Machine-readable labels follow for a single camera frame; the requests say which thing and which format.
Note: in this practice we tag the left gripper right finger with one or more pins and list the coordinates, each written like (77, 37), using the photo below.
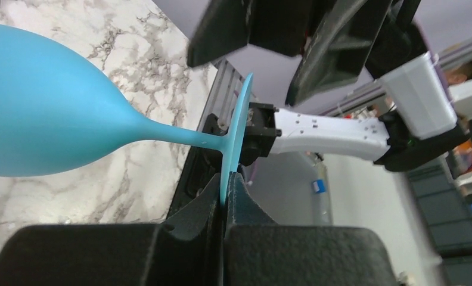
(259, 251)

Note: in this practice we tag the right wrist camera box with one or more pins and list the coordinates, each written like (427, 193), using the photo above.
(420, 97)

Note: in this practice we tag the blue wine glass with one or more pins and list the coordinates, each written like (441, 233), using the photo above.
(59, 112)

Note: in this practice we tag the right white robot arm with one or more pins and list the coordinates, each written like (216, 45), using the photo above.
(384, 140)

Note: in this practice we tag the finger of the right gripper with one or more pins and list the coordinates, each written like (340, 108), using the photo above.
(227, 26)

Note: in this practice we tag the storage shelf with bins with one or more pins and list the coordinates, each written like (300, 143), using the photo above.
(442, 189)

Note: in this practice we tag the black mounting rail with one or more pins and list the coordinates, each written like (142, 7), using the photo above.
(203, 162)

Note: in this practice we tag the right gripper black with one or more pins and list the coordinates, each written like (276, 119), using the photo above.
(348, 38)

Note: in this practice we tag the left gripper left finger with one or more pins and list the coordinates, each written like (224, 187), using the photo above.
(182, 250)

